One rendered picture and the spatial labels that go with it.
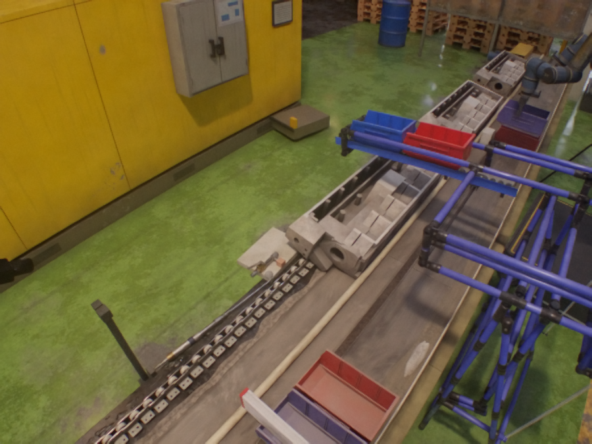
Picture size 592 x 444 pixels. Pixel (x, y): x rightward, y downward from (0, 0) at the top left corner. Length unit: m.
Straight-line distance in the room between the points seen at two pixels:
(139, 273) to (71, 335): 0.67
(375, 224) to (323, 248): 0.29
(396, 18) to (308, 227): 6.84
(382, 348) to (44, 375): 2.14
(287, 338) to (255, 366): 0.19
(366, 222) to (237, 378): 0.96
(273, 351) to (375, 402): 0.46
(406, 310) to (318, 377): 0.53
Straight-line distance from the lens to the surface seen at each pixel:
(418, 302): 1.86
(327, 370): 1.58
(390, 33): 8.33
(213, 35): 3.47
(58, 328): 3.06
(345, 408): 1.54
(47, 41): 3.02
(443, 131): 1.97
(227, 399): 1.57
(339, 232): 1.82
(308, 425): 1.51
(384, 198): 2.10
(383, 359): 1.66
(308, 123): 4.42
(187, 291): 2.87
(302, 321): 1.72
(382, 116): 2.09
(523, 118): 3.03
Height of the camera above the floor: 2.18
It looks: 42 degrees down
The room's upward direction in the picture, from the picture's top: straight up
